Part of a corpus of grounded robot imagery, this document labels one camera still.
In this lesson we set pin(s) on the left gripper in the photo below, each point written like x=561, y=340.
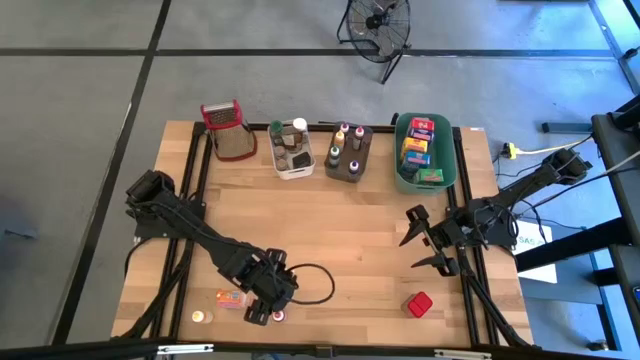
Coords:
x=270, y=280

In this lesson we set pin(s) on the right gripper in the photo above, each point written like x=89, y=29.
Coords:
x=455, y=232

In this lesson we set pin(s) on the orange mini cereal box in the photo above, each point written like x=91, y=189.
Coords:
x=227, y=299

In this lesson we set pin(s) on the red spice tin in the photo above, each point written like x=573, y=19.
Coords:
x=419, y=304

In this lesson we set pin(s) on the green mini cereal box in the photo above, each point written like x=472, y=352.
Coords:
x=429, y=175

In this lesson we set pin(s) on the yellow-capped dropper bottle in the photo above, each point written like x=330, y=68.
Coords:
x=198, y=316

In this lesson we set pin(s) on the blue Rice Krispies box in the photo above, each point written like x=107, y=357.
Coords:
x=416, y=160

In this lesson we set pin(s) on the yellow mini cereal box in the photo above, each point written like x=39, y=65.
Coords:
x=415, y=145

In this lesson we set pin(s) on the purple-capped dropper bottle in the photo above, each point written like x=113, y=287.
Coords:
x=353, y=165

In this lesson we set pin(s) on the blue Frosted Flakes box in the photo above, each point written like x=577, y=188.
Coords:
x=420, y=134

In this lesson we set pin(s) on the red mini cereal box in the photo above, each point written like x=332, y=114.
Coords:
x=421, y=123

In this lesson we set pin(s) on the green-capped dropper bottle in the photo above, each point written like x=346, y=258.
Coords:
x=334, y=152

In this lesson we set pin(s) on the yellow-orange dropper bottle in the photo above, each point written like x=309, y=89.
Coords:
x=339, y=138

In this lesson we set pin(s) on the small saffron glass jar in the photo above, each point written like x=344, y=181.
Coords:
x=282, y=164

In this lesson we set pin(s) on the green black pepper tin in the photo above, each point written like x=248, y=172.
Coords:
x=302, y=160

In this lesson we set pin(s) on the small brown-filled glass jar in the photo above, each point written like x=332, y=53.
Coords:
x=280, y=151

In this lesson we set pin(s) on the white-lidded spice jar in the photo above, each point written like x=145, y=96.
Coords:
x=300, y=124

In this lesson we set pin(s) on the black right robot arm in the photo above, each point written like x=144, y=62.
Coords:
x=525, y=195

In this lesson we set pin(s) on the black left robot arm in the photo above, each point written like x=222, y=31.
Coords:
x=200, y=235

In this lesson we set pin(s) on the green plastic bin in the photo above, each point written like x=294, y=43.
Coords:
x=447, y=150

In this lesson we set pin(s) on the grey plastic bin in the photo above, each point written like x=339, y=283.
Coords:
x=367, y=150

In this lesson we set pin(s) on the white paper sheet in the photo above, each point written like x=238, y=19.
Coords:
x=542, y=272

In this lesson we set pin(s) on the white plastic bin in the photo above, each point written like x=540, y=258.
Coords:
x=295, y=174

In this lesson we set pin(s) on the black crossbar with silver brackets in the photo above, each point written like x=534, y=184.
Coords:
x=100, y=350

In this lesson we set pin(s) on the green-lidded spice jar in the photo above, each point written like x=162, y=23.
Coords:
x=276, y=126

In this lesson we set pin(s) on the grey metal bar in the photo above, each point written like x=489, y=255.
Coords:
x=565, y=127

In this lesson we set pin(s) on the black caster wheel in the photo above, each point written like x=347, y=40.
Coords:
x=597, y=345

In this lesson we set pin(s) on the black side table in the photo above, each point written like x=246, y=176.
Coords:
x=620, y=200

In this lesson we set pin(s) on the black floor fan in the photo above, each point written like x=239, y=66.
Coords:
x=372, y=22

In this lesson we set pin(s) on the black table frame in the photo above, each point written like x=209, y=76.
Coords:
x=384, y=129

